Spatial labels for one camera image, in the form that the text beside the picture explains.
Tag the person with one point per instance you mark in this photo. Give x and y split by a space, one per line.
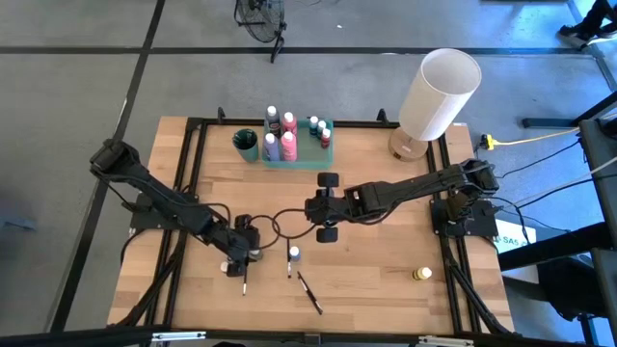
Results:
595 19

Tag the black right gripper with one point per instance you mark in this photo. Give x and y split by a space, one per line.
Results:
332 207

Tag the yellow power plug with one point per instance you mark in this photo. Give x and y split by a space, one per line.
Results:
490 142

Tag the black paintbrush grey-blue bristles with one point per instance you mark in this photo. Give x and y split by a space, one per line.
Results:
288 262

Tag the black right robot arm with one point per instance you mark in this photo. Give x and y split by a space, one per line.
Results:
424 185

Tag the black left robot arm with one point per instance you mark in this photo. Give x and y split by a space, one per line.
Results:
159 197

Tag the black floor fan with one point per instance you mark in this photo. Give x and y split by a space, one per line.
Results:
262 19

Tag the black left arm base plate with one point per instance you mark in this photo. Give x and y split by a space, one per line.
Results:
144 219

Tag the wide flat black paintbrush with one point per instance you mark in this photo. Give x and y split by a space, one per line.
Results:
300 276

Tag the large black paint bottle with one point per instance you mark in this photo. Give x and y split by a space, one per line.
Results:
273 124

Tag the white shade wooden base lamp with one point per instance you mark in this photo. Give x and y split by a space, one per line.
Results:
438 101

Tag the small dark red paint bottle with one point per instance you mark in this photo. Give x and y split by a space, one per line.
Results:
224 266

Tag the teal translucent plastic bin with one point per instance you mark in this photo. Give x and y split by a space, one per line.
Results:
308 156

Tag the small turquoise blue paint bottle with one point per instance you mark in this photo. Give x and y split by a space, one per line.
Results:
313 126

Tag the silver metal bracket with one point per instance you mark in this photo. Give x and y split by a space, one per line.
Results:
178 336
446 341

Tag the black camera rig rail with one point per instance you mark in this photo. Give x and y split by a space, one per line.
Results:
72 337

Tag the small bright red paint bottle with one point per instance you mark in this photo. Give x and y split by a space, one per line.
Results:
326 140

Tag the large blue paint bottle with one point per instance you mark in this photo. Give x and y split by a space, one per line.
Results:
272 148

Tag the white printed sign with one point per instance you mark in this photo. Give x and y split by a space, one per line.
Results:
511 238

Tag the large red paint bottle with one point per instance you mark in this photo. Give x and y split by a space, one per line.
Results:
289 125

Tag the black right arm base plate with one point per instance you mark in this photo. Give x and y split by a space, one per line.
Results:
482 224

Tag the small yellow paint bottle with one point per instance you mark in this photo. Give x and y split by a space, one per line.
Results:
422 274

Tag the dark teal plastic cup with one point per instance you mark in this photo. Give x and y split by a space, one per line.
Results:
247 155

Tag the small teal green paint bottle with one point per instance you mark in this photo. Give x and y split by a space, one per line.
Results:
321 130

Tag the large pink paint bottle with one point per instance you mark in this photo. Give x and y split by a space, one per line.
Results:
288 148

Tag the black floor stand bar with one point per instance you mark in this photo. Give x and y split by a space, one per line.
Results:
549 123

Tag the small cerulean blue paint bottle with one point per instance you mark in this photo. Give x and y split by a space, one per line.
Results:
294 253

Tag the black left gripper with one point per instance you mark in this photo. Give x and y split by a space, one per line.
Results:
243 241

